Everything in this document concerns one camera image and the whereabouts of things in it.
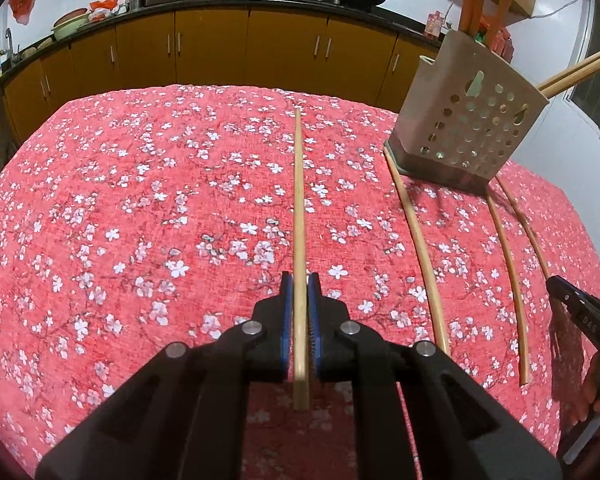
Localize beige perforated chopstick holder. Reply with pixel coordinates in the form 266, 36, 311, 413
384, 29, 551, 193

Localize red floral tablecloth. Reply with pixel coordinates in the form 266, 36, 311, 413
0, 84, 600, 480

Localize hanging red plastic bag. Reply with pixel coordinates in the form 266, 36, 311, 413
7, 0, 41, 26

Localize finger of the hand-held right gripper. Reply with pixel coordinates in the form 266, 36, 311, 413
546, 275, 600, 361

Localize black kitchen countertop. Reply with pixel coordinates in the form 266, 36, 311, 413
0, 0, 451, 96

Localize green basin with red lid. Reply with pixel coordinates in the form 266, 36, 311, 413
51, 8, 91, 41

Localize metal faucet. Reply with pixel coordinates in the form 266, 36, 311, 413
5, 27, 21, 66

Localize brown base cabinets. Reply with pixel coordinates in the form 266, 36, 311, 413
2, 7, 441, 146

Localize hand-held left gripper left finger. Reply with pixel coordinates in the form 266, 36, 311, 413
35, 271, 296, 480

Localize person's right hand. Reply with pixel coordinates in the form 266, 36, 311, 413
567, 347, 600, 426

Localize white wall cable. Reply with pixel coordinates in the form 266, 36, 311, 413
527, 0, 593, 21

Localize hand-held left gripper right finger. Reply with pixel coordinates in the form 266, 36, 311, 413
307, 272, 563, 480

